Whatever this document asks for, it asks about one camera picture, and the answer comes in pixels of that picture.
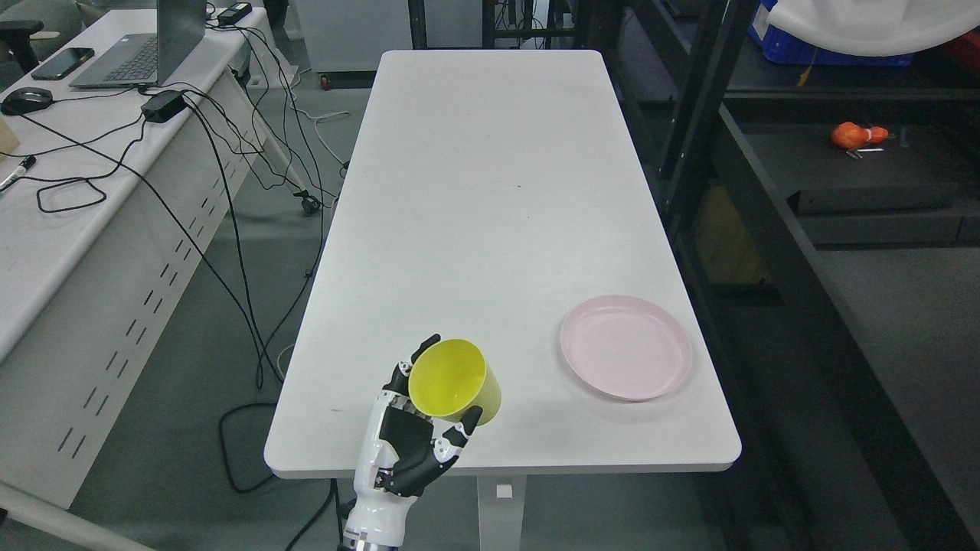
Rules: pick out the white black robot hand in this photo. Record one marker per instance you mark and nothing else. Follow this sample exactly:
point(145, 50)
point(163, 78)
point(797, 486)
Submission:
point(399, 457)

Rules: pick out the yellow plastic cup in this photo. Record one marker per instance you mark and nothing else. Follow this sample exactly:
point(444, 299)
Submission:
point(449, 378)

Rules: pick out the black metal shelf rack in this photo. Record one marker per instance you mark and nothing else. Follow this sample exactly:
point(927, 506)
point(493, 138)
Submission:
point(839, 297)

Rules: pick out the pink plastic plate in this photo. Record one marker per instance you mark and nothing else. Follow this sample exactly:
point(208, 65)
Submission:
point(626, 348)

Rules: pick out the white table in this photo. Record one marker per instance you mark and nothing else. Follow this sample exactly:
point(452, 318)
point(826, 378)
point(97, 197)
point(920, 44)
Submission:
point(489, 193)

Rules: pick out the white side desk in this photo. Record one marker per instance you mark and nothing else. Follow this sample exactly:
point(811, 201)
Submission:
point(98, 243)

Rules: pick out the black power adapter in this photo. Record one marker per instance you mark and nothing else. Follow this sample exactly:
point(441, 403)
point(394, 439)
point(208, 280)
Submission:
point(163, 106)
point(230, 16)

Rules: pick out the grey laptop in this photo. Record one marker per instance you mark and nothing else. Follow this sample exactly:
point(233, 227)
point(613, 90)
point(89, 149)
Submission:
point(149, 59)

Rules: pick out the black marker pen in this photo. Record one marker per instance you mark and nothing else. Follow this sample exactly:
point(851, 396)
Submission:
point(20, 171)

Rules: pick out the black smartphone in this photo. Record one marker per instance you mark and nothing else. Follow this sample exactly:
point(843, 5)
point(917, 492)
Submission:
point(63, 63)

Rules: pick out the black computer mouse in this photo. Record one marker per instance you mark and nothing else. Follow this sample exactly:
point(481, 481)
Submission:
point(26, 100)

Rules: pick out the blue plastic bin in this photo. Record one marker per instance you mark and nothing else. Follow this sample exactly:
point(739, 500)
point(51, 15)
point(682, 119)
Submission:
point(782, 48)

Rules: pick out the orange toy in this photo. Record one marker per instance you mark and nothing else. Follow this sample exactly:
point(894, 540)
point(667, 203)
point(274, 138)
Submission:
point(851, 137)

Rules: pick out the black office chair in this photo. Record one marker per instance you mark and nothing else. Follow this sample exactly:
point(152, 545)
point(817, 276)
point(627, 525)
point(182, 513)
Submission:
point(33, 30)

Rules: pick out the white cloth cover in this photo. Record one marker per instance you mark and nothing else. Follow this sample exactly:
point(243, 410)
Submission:
point(875, 28)

